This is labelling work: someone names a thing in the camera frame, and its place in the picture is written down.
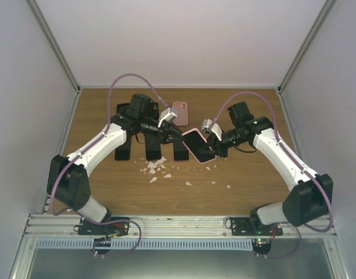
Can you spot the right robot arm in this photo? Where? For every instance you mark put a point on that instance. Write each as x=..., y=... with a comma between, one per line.
x=310, y=194

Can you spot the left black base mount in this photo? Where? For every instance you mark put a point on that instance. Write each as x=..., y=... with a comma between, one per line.
x=119, y=227

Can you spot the aluminium front rail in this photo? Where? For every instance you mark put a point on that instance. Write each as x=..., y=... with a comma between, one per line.
x=172, y=227

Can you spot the black phone case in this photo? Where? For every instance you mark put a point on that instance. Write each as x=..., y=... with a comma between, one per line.
x=123, y=110

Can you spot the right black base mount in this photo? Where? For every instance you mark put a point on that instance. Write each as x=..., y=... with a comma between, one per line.
x=251, y=226

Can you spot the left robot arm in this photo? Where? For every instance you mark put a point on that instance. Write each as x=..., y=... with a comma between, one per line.
x=68, y=179

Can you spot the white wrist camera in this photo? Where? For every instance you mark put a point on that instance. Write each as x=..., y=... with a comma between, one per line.
x=209, y=127
x=168, y=115

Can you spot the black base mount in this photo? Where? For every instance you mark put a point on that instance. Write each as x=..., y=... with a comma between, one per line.
x=251, y=226
x=119, y=227

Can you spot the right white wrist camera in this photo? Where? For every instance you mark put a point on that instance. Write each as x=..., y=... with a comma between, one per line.
x=209, y=127

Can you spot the black phone face down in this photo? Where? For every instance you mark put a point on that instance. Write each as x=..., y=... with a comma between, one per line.
x=152, y=148

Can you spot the grey slotted cable duct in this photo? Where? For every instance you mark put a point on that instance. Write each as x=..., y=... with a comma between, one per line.
x=147, y=244

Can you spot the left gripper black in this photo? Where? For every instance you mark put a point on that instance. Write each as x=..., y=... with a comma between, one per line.
x=165, y=131

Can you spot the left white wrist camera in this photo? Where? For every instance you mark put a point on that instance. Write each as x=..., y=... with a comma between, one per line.
x=168, y=115

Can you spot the black phone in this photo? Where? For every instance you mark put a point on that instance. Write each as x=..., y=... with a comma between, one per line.
x=122, y=152

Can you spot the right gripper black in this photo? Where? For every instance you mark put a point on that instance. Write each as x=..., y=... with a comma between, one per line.
x=214, y=144

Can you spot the white debris pile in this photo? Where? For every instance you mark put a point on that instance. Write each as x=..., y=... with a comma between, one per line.
x=188, y=173

